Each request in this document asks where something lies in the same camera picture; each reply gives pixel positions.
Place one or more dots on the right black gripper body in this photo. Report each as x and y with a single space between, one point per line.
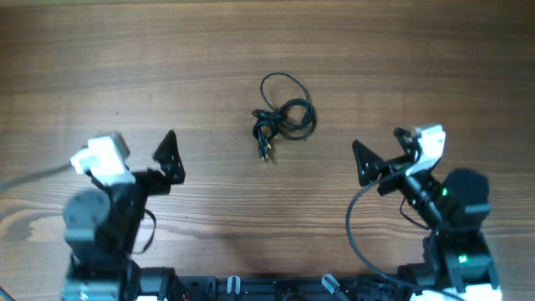
395 173

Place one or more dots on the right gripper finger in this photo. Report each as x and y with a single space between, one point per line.
407 141
369 164

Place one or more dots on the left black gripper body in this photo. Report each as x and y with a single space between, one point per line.
150 183

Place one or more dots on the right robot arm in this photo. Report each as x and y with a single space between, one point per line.
457 262

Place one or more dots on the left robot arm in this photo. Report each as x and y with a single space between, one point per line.
102 223

